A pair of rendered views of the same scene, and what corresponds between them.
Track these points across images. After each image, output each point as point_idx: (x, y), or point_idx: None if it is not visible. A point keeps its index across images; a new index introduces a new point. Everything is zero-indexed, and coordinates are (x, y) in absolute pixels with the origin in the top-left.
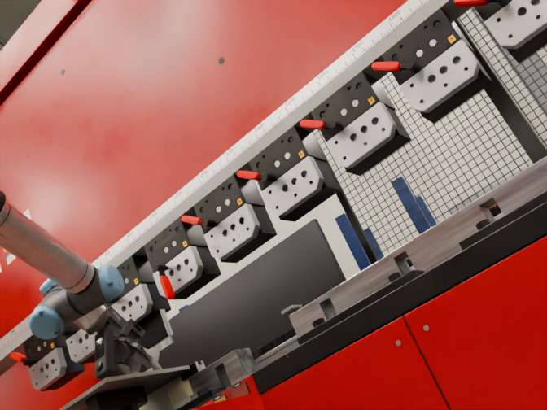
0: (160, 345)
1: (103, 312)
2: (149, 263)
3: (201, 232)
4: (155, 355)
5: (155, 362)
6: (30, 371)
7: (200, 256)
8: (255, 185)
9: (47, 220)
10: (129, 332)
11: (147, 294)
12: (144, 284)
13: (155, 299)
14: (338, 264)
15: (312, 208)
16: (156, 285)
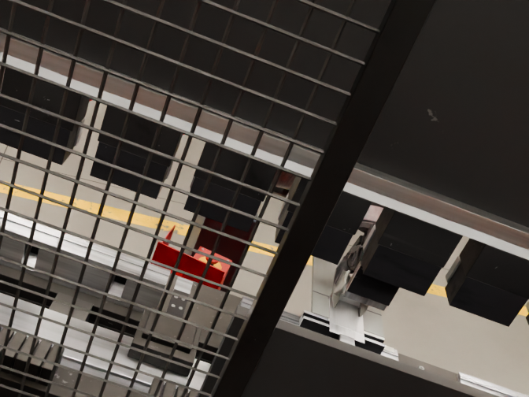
0: (363, 298)
1: (362, 221)
2: (389, 213)
3: (294, 188)
4: (339, 287)
5: (333, 289)
6: None
7: (284, 209)
8: (203, 148)
9: None
10: (352, 252)
11: (368, 239)
12: (374, 228)
13: (368, 250)
14: (197, 396)
15: (128, 188)
16: (376, 241)
